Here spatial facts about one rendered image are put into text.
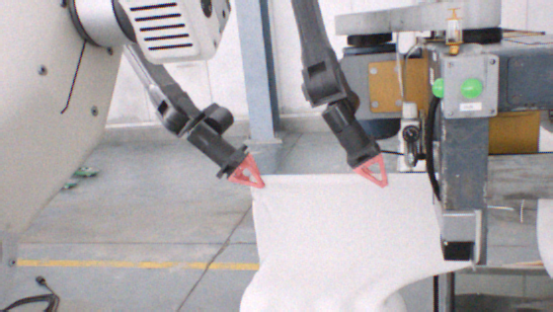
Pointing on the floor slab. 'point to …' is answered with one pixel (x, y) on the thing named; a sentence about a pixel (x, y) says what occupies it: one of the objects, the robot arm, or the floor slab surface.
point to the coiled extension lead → (36, 297)
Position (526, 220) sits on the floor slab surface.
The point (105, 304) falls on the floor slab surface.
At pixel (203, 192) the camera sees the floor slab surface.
